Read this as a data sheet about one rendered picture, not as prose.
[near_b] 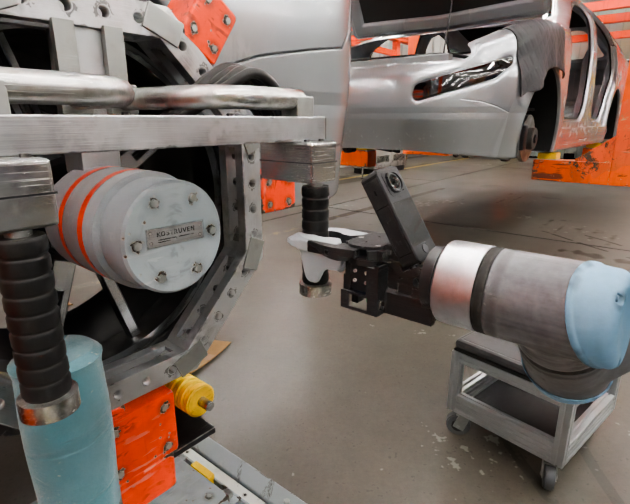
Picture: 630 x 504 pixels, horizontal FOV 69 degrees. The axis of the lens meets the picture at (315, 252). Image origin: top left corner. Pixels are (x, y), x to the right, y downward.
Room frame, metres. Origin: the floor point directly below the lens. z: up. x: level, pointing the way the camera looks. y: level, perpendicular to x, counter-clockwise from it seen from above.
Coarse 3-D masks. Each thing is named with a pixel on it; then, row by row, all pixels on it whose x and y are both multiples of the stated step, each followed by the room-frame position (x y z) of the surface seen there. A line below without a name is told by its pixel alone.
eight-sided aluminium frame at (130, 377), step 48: (0, 0) 0.51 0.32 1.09; (48, 0) 0.55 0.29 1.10; (96, 0) 0.60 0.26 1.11; (144, 48) 0.70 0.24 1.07; (192, 48) 0.70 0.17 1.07; (240, 144) 0.76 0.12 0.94; (240, 192) 0.77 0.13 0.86; (240, 240) 0.77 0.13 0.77; (240, 288) 0.75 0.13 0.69; (192, 336) 0.67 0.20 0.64; (0, 384) 0.47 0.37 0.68; (144, 384) 0.60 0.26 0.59
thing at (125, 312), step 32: (0, 32) 0.61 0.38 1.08; (32, 32) 0.65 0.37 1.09; (128, 64) 0.75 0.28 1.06; (64, 160) 0.65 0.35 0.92; (128, 160) 0.72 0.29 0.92; (160, 160) 0.92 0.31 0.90; (192, 160) 0.85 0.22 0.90; (64, 288) 0.63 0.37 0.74; (128, 288) 0.84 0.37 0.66; (192, 288) 0.77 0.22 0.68; (64, 320) 0.62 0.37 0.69; (96, 320) 0.77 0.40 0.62; (128, 320) 0.69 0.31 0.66; (160, 320) 0.73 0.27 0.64; (0, 352) 0.62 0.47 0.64; (128, 352) 0.67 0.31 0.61
